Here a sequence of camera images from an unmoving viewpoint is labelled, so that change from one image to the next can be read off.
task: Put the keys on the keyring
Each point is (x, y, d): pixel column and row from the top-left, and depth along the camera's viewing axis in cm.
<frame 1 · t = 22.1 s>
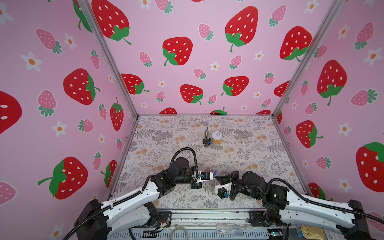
left hand: (210, 174, 71), fingers closed
right hand: (216, 173, 69), fingers closed
yellow tin can: (217, 136, 103), point 6 cm above the table
colourful hex key set: (207, 140, 106), point 2 cm above the table

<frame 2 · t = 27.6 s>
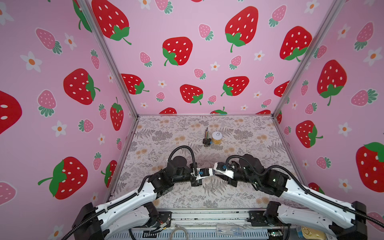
left hand: (210, 170, 69), fingers closed
right hand: (216, 169, 69), fingers open
the named things where they were.

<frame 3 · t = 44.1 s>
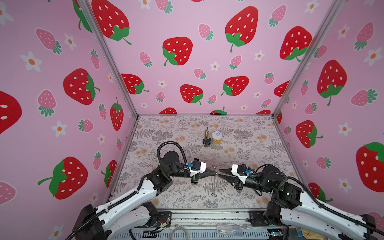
left hand: (215, 172, 60), fingers closed
right hand: (219, 171, 60), fingers closed
the named things where they were.

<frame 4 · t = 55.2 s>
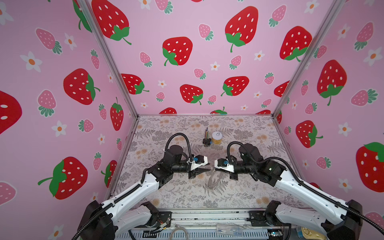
left hand: (208, 165, 70), fingers open
right hand: (215, 165, 70), fingers closed
the named things where they were.

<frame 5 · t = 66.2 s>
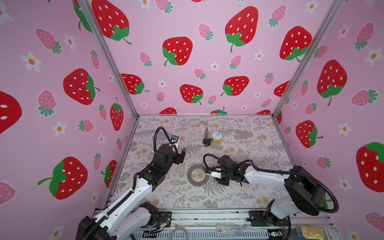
left hand: (177, 145, 79), fingers open
right hand: (215, 174, 88), fingers open
the named things where they were.

